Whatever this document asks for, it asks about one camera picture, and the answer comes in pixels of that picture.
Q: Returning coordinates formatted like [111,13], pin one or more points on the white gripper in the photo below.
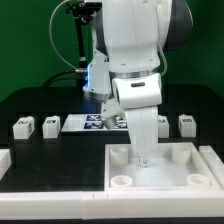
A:
[139,98]

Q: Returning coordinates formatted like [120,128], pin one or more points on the white square tabletop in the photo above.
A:
[172,166]

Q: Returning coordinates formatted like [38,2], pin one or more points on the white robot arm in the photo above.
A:
[131,39]

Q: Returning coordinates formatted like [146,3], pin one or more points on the white front fence bar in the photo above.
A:
[111,205]

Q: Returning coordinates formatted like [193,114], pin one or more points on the white fence bar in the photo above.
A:
[213,162]
[111,205]

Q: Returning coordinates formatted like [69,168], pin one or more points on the white right fence bar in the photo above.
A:
[213,162]

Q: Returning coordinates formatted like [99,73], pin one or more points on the white fiducial tag sheet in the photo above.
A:
[83,123]

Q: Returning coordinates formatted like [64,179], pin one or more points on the white left fence block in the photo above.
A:
[5,161]

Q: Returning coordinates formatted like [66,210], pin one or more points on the black camera stand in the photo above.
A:
[83,13]

